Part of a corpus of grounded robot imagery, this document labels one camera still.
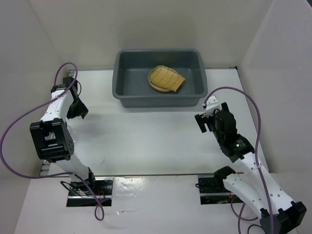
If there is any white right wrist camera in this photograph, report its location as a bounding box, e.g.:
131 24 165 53
202 96 221 117

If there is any grey plastic bin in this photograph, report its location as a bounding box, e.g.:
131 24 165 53
112 49 208 108

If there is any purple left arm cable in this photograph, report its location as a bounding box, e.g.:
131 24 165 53
0 62 113 221

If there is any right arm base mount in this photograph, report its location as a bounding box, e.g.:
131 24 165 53
195 174 242 205

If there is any tan plate with bear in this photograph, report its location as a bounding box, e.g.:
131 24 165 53
149 81 171 92

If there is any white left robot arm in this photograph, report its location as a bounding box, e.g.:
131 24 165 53
30 72 208 195

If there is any woven bamboo tray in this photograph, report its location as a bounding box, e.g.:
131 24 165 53
148 65 185 92

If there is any clear plastic cup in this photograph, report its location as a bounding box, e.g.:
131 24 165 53
67 125 74 137

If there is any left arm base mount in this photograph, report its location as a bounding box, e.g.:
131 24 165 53
60 177 113 207

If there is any black cable loop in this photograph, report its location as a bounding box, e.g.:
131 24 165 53
248 224 263 234

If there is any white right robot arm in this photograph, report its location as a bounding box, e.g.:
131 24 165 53
195 96 307 234

